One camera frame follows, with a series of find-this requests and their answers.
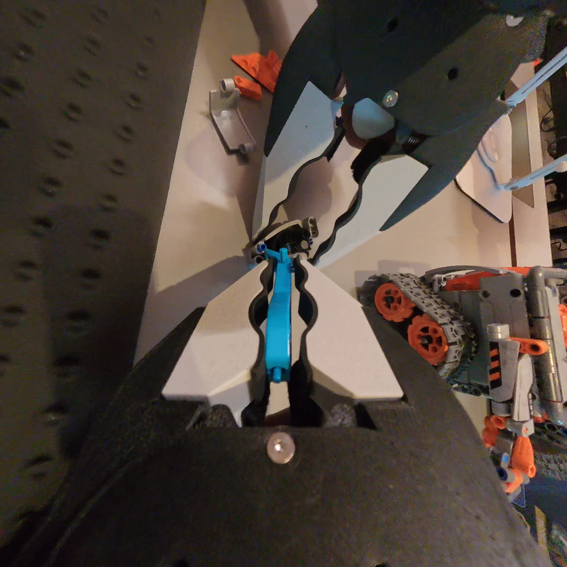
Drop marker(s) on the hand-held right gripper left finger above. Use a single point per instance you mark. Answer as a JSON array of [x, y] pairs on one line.
[[217, 354]]

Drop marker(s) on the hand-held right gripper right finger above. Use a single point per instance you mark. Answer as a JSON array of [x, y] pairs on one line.
[[354, 354]]

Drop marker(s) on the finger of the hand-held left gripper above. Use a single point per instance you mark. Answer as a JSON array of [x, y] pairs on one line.
[[297, 151], [381, 199]]

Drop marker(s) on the blue toy wrench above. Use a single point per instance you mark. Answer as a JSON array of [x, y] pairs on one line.
[[280, 314]]

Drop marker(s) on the grey toy wheel frame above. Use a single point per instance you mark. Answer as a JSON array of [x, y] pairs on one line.
[[285, 235]]

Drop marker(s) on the small orange toy piece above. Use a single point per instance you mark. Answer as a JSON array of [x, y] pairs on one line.
[[248, 87]]

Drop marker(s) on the flat orange toy piece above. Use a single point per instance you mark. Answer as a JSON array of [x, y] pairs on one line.
[[261, 66]]

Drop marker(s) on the grey orange tracked toy robot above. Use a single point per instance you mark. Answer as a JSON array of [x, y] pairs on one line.
[[478, 345]]

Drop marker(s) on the white book stand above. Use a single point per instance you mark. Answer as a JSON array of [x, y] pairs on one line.
[[514, 151]]

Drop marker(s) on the black perforated mat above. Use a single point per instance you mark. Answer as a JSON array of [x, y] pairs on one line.
[[89, 221]]

